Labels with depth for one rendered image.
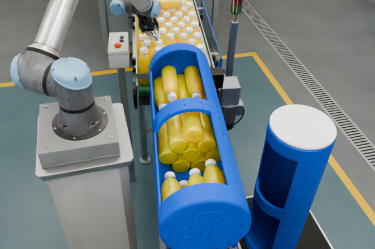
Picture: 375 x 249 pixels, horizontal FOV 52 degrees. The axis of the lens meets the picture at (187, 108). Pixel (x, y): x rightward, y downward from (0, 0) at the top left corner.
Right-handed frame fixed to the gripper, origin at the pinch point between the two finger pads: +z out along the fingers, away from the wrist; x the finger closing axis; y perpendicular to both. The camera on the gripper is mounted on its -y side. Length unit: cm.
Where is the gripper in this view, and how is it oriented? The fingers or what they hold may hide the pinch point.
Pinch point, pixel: (155, 38)
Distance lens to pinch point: 205.0
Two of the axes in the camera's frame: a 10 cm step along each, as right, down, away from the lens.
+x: 9.3, -3.3, -1.7
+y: 1.0, 6.7, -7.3
